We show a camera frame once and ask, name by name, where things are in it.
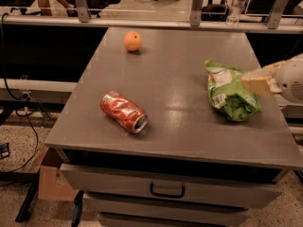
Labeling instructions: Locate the metal railing frame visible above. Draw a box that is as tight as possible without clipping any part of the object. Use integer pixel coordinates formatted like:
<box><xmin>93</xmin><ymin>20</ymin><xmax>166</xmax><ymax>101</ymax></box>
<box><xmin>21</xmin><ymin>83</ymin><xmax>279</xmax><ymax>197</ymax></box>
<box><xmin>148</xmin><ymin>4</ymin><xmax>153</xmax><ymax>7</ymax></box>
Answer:
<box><xmin>0</xmin><ymin>0</ymin><xmax>303</xmax><ymax>34</ymax></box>

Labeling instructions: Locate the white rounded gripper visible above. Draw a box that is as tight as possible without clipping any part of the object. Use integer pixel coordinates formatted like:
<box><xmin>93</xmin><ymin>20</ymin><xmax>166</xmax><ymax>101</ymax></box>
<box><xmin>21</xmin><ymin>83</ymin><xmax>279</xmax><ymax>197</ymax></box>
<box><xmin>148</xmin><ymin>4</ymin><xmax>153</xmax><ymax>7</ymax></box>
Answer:
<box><xmin>241</xmin><ymin>53</ymin><xmax>303</xmax><ymax>104</ymax></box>

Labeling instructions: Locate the crushed red soda can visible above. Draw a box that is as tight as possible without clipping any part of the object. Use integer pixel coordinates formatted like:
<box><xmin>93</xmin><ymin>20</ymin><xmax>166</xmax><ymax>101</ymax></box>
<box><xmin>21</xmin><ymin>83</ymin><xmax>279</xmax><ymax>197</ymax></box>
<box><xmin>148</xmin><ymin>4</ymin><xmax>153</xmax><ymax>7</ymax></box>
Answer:
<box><xmin>100</xmin><ymin>91</ymin><xmax>148</xmax><ymax>133</ymax></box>

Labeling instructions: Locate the clear plastic water bottle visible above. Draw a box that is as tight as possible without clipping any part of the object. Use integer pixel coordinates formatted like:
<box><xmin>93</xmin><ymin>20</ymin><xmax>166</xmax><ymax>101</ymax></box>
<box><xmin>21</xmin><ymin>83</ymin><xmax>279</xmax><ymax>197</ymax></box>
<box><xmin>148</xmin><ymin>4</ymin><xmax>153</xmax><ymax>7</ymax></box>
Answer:
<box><xmin>226</xmin><ymin>0</ymin><xmax>246</xmax><ymax>26</ymax></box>

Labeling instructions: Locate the brown cardboard box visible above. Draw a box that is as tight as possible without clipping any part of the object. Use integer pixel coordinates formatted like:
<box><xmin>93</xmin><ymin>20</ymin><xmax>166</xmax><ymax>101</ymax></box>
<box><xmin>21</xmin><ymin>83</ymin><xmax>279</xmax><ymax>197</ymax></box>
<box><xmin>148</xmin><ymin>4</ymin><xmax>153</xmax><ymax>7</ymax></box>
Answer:
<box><xmin>32</xmin><ymin>146</ymin><xmax>78</xmax><ymax>201</ymax></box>

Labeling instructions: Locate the grey drawer cabinet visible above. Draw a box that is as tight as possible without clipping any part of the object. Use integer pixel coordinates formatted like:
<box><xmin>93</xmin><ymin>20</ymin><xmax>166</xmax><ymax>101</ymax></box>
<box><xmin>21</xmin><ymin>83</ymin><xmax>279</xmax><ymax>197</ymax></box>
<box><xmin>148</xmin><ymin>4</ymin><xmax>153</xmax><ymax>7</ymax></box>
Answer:
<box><xmin>46</xmin><ymin>28</ymin><xmax>303</xmax><ymax>227</ymax></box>

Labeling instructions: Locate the orange fruit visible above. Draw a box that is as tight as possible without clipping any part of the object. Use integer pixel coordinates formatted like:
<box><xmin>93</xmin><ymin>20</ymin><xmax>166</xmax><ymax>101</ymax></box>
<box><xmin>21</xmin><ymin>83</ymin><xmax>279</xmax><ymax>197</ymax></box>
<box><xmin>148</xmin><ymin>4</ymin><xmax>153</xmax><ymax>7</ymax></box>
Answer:
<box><xmin>123</xmin><ymin>31</ymin><xmax>142</xmax><ymax>52</ymax></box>

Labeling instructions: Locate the green rice chip bag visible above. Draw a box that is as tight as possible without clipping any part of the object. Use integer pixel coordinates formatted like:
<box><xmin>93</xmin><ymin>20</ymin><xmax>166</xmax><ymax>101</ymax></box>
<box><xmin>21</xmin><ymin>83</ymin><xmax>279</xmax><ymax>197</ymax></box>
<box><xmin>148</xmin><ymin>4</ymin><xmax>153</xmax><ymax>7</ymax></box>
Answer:
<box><xmin>205</xmin><ymin>61</ymin><xmax>261</xmax><ymax>122</ymax></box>

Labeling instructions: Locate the black power cable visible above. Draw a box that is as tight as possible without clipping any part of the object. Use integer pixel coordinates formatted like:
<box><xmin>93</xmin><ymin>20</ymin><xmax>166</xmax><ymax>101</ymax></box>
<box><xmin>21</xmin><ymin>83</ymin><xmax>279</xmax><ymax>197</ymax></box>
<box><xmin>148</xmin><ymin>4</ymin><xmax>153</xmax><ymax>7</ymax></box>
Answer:
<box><xmin>0</xmin><ymin>12</ymin><xmax>40</xmax><ymax>174</ymax></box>

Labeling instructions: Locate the black drawer handle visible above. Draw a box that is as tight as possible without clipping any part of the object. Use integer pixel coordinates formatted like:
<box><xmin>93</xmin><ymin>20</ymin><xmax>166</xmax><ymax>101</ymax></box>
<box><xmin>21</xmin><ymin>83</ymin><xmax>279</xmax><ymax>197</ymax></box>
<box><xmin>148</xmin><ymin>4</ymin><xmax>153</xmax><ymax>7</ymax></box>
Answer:
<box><xmin>150</xmin><ymin>183</ymin><xmax>186</xmax><ymax>199</ymax></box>

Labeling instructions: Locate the black bag on floor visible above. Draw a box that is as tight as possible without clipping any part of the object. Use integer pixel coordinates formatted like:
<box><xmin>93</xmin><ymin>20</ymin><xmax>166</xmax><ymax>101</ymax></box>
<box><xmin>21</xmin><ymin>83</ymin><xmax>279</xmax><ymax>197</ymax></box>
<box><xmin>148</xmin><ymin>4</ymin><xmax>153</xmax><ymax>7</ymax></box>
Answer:
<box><xmin>201</xmin><ymin>0</ymin><xmax>229</xmax><ymax>22</ymax></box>

